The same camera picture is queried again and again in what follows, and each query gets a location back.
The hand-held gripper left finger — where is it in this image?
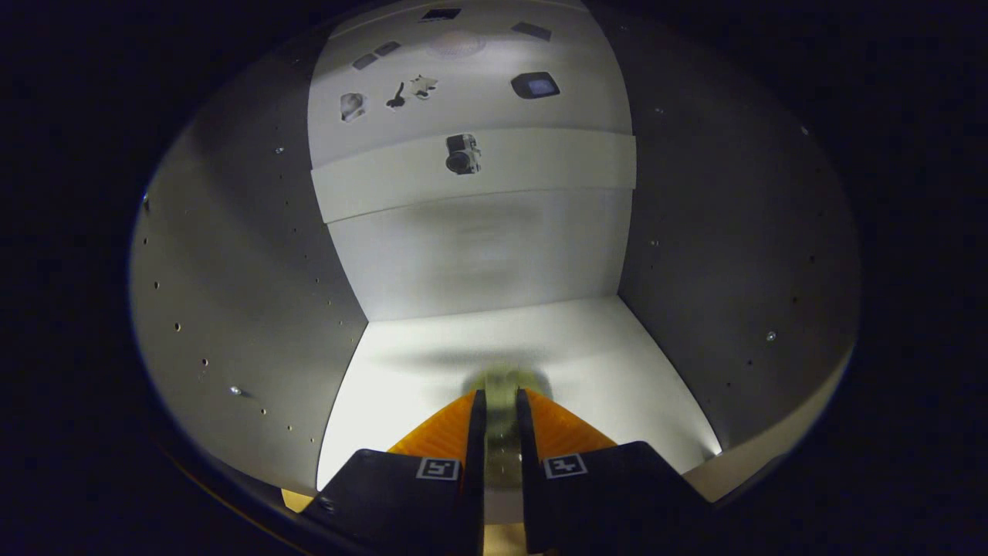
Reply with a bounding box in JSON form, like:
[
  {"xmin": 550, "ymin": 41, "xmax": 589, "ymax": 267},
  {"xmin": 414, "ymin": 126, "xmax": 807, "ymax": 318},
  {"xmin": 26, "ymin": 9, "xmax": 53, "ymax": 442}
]
[{"xmin": 305, "ymin": 388, "xmax": 489, "ymax": 556}]

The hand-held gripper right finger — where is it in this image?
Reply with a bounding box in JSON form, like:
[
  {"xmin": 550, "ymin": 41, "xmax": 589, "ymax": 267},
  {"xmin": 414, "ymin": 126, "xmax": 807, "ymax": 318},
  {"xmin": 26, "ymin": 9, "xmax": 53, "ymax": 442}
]
[{"xmin": 516, "ymin": 388, "xmax": 715, "ymax": 556}]

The pale green soap dish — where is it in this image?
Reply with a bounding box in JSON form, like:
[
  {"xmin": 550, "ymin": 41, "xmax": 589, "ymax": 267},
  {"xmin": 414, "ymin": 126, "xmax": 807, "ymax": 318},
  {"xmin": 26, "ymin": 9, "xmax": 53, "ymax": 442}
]
[{"xmin": 462, "ymin": 367, "xmax": 553, "ymax": 489}]

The grey cabinet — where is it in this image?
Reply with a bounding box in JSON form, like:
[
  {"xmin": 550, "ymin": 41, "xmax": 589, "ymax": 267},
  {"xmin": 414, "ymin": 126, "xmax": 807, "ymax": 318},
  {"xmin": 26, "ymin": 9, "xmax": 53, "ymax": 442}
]
[{"xmin": 127, "ymin": 0, "xmax": 861, "ymax": 526}]

